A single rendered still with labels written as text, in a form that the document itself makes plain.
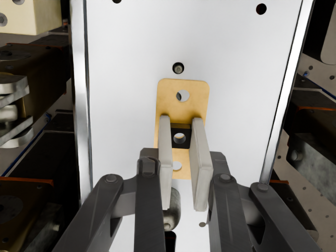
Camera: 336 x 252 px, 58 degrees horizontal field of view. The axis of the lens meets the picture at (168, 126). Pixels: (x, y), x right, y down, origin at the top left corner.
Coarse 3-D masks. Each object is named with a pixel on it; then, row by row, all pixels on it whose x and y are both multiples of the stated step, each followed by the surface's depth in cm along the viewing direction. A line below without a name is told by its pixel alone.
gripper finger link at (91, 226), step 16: (112, 176) 15; (96, 192) 14; (112, 192) 14; (80, 208) 13; (96, 208) 13; (112, 208) 14; (80, 224) 12; (96, 224) 12; (112, 224) 15; (64, 240) 11; (80, 240) 11; (96, 240) 12; (112, 240) 14
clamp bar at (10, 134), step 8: (24, 88) 25; (0, 96) 22; (8, 96) 23; (16, 96) 24; (0, 104) 22; (16, 120) 25; (24, 120) 26; (32, 120) 27; (0, 128) 24; (8, 128) 24; (16, 128) 25; (24, 128) 26; (0, 136) 23; (8, 136) 24; (0, 144) 23
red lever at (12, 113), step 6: (12, 102) 24; (0, 108) 24; (6, 108) 24; (12, 108) 24; (0, 114) 24; (6, 114) 24; (12, 114) 24; (0, 120) 24; (6, 120) 24; (12, 120) 25
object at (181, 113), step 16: (160, 80) 22; (176, 80) 22; (192, 80) 22; (160, 96) 22; (192, 96) 22; (208, 96) 22; (160, 112) 23; (176, 112) 23; (192, 112) 23; (176, 128) 22; (176, 144) 23; (176, 160) 24; (176, 176) 25
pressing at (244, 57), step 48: (96, 0) 27; (144, 0) 27; (192, 0) 27; (240, 0) 27; (288, 0) 27; (96, 48) 29; (144, 48) 29; (192, 48) 29; (240, 48) 29; (288, 48) 29; (96, 96) 31; (144, 96) 31; (240, 96) 31; (288, 96) 31; (96, 144) 33; (144, 144) 33; (240, 144) 33; (192, 240) 39
